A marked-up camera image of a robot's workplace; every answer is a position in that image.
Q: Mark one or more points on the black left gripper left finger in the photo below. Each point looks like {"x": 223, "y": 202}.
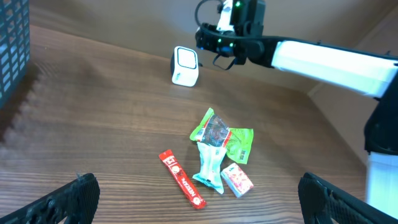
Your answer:
{"x": 75, "y": 202}

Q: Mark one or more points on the red snack wrapper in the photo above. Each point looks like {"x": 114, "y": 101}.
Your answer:
{"x": 182, "y": 179}

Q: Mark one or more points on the small red snack packet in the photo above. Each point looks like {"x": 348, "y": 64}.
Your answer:
{"x": 237, "y": 180}

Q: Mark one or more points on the pale teal snack packet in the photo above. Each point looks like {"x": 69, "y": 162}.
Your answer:
{"x": 211, "y": 158}

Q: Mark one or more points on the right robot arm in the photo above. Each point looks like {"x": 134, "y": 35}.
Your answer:
{"x": 238, "y": 34}

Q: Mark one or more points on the green clear snack bag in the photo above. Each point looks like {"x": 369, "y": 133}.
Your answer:
{"x": 213, "y": 131}

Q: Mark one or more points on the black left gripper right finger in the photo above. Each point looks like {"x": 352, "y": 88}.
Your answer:
{"x": 322, "y": 202}

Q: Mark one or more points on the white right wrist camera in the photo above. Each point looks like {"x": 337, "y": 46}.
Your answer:
{"x": 225, "y": 11}

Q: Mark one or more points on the white barcode scanner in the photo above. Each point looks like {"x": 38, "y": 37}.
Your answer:
{"x": 184, "y": 66}

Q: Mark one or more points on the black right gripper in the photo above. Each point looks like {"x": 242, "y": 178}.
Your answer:
{"x": 223, "y": 45}

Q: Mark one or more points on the dark grey mesh basket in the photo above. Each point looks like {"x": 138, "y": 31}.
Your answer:
{"x": 15, "y": 44}

